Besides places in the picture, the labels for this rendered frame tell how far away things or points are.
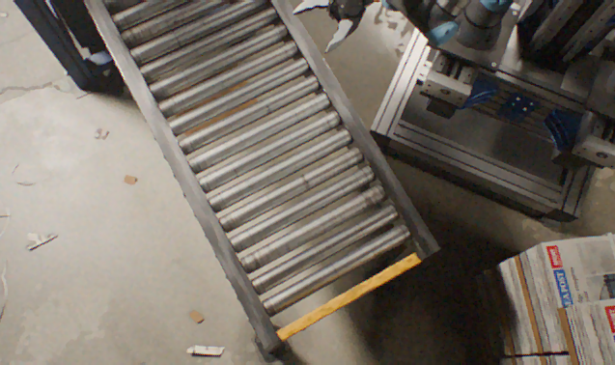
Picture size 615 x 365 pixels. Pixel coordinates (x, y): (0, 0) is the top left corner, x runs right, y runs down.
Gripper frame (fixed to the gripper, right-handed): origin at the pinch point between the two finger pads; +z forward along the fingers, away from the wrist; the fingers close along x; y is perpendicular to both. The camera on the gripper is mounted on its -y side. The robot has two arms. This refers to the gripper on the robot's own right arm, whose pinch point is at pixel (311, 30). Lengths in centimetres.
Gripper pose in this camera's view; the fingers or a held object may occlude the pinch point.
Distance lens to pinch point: 142.8
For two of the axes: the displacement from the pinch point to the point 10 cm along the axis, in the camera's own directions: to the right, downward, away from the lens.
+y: -1.2, 1.9, 9.7
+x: -6.3, -7.7, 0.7
